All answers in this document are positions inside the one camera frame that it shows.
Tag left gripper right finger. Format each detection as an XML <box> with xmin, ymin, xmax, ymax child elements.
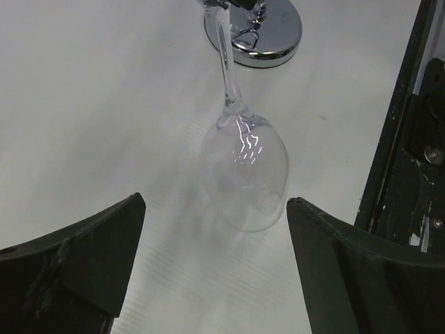
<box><xmin>286</xmin><ymin>198</ymin><xmax>444</xmax><ymax>333</ymax></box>

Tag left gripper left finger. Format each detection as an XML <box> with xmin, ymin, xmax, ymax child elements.
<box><xmin>1</xmin><ymin>193</ymin><xmax>145</xmax><ymax>333</ymax></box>

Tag tall wine glass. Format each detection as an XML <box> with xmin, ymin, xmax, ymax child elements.
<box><xmin>200</xmin><ymin>1</ymin><xmax>289</xmax><ymax>232</ymax></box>

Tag chrome wine glass rack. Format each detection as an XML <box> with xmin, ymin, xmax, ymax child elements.
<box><xmin>204</xmin><ymin>0</ymin><xmax>302</xmax><ymax>68</ymax></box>

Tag black mounting base plate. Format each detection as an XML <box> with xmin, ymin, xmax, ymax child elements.
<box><xmin>355</xmin><ymin>1</ymin><xmax>444</xmax><ymax>255</ymax></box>

